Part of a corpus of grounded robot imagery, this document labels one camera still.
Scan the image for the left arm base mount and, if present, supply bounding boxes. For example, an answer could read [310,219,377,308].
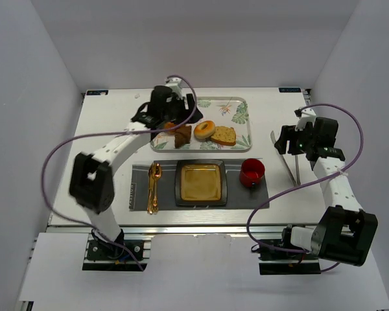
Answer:
[82,234,151,272]

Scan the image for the glazed bagel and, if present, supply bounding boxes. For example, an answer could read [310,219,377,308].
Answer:
[193,121,216,140]

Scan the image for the left blue corner label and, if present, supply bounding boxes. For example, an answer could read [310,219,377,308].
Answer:
[86,90,108,96]

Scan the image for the gold knife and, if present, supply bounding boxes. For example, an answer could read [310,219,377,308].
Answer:
[147,163,156,214]

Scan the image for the orange round cake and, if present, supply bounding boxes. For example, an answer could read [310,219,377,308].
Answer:
[163,122,179,135]

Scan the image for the blue corner label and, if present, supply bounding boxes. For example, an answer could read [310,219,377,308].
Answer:
[278,87,301,93]
[86,90,108,96]

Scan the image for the gold spoon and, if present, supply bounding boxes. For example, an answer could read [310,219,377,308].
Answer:
[152,163,162,214]

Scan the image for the aluminium table rail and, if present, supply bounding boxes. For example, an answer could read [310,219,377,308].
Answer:
[46,225,286,235]

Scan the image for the red cup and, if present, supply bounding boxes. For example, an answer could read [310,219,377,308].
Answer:
[239,158,265,189]

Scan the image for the grey placemat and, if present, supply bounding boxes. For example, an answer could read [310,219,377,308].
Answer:
[129,159,269,211]

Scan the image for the bread slice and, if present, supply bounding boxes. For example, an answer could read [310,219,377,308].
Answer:
[210,126,237,146]

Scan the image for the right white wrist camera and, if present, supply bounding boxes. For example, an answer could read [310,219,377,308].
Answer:
[294,107,317,132]

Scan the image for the brown croissant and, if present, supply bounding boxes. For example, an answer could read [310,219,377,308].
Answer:
[174,125,192,148]

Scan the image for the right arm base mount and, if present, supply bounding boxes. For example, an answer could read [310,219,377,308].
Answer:
[251,244,321,275]

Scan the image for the metal serving tongs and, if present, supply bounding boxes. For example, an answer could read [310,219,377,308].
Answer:
[270,130,301,187]

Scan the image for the floral serving tray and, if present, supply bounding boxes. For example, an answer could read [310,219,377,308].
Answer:
[150,97,252,152]

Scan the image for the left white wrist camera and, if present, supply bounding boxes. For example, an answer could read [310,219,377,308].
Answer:
[165,76,183,98]

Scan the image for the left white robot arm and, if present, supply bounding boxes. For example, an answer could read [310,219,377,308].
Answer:
[69,84,202,246]

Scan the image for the square brown plate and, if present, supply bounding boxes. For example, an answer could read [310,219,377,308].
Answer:
[174,159,228,207]

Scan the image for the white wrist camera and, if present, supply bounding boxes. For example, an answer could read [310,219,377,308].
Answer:
[165,76,183,98]
[294,107,317,132]

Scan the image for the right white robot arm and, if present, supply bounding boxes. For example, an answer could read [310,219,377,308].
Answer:
[274,117,378,266]

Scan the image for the right blue corner label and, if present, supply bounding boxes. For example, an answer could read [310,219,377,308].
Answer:
[278,87,301,93]

